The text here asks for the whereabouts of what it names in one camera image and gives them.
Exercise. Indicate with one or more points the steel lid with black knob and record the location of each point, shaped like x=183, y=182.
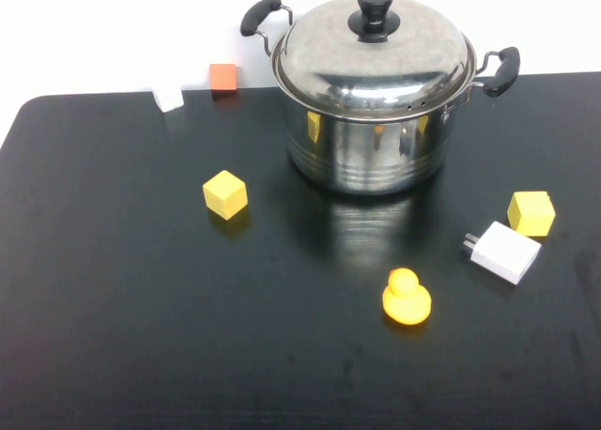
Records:
x=375, y=64

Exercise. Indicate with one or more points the yellow cube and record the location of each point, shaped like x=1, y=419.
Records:
x=225, y=196
x=531, y=215

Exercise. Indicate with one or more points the yellow rubber duck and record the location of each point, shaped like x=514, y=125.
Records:
x=406, y=302

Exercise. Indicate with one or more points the orange cube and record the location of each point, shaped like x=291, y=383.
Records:
x=223, y=79

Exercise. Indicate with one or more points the white cube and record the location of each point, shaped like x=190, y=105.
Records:
x=169, y=100

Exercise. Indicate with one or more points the white plug charger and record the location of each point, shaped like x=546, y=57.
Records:
x=506, y=253

